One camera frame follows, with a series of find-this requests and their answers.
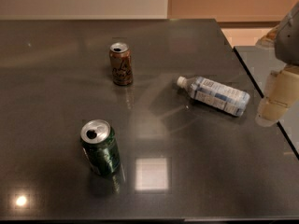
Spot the orange soda can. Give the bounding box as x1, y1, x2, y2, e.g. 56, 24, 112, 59
109, 42, 133, 86

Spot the green soda can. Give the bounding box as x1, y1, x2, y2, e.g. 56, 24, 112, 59
80, 119, 121, 175

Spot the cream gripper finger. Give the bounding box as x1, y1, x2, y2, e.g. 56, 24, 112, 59
255, 64, 299, 127

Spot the clear plastic water bottle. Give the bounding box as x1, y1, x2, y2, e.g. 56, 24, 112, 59
177, 77, 250, 117

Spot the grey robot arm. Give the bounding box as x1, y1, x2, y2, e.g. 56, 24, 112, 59
255, 3, 299, 127

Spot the grey side table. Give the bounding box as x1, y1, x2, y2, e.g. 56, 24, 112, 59
234, 46, 299, 156

